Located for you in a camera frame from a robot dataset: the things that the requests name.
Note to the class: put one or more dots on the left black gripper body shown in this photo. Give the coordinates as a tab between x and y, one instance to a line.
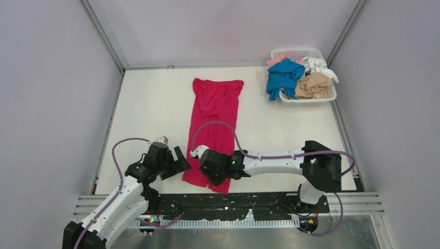
162	167

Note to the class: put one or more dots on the salmon pink t shirt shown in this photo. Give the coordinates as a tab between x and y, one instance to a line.
282	57

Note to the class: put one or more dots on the beige t shirt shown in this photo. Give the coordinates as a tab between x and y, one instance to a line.
314	86

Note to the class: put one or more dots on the white t shirt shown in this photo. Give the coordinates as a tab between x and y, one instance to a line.
318	65

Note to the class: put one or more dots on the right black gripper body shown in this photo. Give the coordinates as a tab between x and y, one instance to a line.
217	178

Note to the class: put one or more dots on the slotted cable duct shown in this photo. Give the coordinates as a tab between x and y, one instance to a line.
235	224

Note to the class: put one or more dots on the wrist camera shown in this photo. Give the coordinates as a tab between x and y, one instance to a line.
200	152
163	139

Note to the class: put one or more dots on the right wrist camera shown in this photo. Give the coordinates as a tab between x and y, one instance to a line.
200	152

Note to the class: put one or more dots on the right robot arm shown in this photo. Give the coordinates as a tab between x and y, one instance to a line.
319	165

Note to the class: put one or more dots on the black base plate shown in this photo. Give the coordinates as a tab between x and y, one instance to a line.
234	206

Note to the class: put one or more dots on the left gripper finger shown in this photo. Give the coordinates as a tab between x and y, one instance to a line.
172	171
181	162

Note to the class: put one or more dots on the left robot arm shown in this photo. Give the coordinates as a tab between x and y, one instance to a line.
132	197

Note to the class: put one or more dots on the blue t shirt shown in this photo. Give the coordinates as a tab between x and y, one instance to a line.
283	75

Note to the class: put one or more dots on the magenta t shirt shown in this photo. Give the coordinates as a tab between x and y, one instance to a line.
214	101

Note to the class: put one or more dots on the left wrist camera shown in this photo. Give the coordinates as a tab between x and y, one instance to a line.
163	139

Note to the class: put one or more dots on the white plastic basket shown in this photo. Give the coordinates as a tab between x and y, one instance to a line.
297	54

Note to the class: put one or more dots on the aluminium frame rail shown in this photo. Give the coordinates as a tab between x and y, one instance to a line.
354	203

